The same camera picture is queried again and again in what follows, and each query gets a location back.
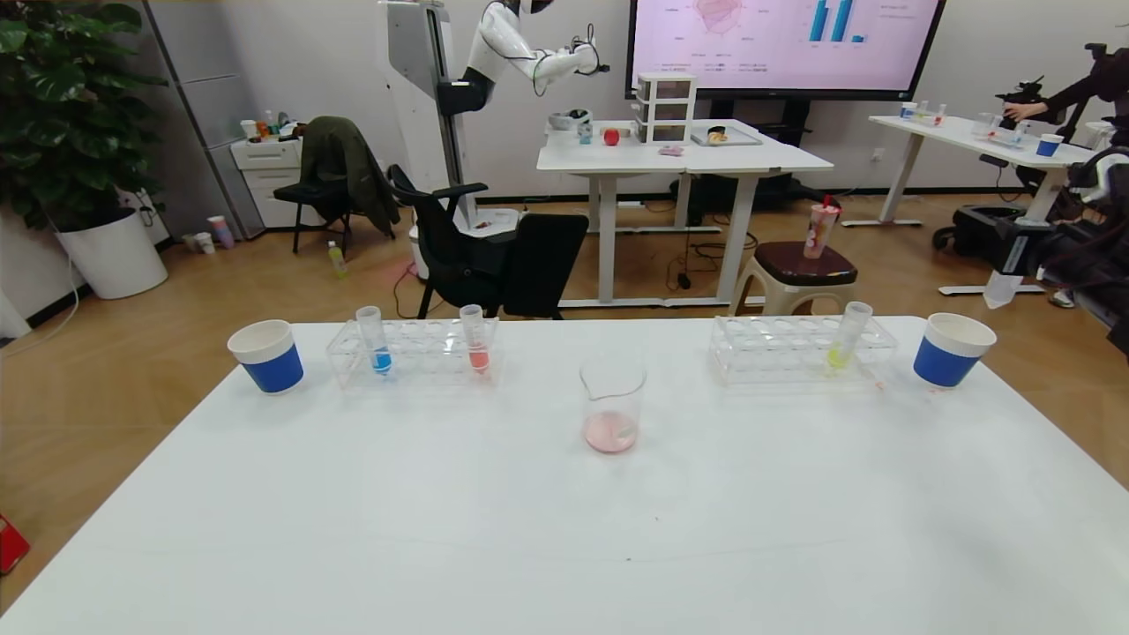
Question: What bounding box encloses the white drawer organizer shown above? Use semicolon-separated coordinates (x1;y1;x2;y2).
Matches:
635;73;698;145

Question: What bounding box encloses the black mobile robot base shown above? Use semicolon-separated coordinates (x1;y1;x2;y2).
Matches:
933;205;1050;265

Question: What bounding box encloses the clear glass beaker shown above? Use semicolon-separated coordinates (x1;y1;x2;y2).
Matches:
579;357;647;455

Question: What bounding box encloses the olive green jacket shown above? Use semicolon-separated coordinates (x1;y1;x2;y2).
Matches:
298;116;400;237

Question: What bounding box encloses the clear acrylic tube rack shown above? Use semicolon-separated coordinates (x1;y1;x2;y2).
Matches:
710;313;899;386
326;317;502;391

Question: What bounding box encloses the grey tray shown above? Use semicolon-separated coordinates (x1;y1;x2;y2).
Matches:
691;125;763;147

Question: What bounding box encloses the black side chair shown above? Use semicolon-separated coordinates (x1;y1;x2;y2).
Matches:
273;115;398;257

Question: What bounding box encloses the white humanoid robot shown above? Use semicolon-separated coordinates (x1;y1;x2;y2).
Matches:
437;0;611;116
378;0;523;281

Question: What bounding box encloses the white drawer cabinet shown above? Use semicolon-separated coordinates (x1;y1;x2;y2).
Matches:
231;137;324;228

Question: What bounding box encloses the long white desk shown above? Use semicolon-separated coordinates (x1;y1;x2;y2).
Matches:
869;115;1129;296

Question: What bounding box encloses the white standing desk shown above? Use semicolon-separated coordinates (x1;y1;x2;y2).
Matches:
536;119;707;310
684;122;834;310

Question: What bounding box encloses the grey tall cabinet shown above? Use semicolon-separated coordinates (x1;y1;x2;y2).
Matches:
141;0;265;239

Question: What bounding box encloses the green potted plant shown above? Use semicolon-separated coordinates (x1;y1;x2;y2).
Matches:
0;0;168;232

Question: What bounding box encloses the person in red trousers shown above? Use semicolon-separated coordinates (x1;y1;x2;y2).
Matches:
1004;69;1129;146

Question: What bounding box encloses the blue pigment test tube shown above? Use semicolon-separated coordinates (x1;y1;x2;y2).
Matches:
356;305;394;376

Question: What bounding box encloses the large wall screen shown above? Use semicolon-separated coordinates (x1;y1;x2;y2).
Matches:
624;0;946;101

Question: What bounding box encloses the black office chair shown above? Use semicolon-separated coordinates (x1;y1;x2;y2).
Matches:
386;163;590;320

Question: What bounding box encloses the white plant pot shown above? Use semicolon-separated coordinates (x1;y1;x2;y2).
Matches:
55;207;168;299

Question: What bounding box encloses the small clear tube rack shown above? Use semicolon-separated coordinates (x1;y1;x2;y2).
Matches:
970;113;1031;147

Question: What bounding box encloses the red cardboard box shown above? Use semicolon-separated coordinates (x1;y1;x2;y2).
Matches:
0;514;30;574

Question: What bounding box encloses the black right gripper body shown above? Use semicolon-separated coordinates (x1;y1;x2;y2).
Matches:
991;218;1071;279

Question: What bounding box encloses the drink cup with straw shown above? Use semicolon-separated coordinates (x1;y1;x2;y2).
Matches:
803;196;841;260

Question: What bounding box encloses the yellow pigment test tube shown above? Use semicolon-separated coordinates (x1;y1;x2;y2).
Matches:
826;302;874;371

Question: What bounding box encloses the black tripod stand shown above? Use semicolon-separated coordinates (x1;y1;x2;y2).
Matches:
1083;42;1129;80

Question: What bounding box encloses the blue white paper cup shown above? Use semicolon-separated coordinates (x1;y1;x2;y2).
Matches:
913;312;998;389
228;319;305;394

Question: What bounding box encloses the brown top stool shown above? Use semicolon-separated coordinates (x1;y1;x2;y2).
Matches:
730;243;861;317

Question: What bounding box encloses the red pigment test tube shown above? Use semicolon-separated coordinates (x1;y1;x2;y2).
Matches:
983;269;1024;310
460;304;491;376

